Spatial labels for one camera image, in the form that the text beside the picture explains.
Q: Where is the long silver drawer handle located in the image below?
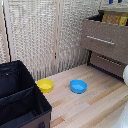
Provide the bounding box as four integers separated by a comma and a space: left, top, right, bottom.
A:
86, 34, 116, 46

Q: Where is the black fabric storage box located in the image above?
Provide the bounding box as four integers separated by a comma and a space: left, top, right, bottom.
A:
0, 60, 53, 128

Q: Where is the blue bowl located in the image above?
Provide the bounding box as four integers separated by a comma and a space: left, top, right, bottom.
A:
69, 79, 88, 95

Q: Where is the dark-framed drawer cabinet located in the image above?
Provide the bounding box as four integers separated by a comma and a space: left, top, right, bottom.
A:
86, 9, 128, 82

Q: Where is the perforated silver drawer handle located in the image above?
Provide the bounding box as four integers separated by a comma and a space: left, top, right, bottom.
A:
96, 54, 123, 67

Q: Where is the yellow bowl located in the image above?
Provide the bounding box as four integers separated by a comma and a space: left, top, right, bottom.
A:
36, 78, 55, 94

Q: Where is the grey cabinet panel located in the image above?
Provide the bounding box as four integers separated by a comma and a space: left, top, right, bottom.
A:
80, 12, 128, 65

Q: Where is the beige woven folding screen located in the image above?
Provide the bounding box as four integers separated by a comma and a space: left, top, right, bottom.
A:
0, 0, 128, 82

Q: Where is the brown fabric drawer, perforated handle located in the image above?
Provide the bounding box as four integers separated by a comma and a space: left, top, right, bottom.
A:
89, 50, 128, 80

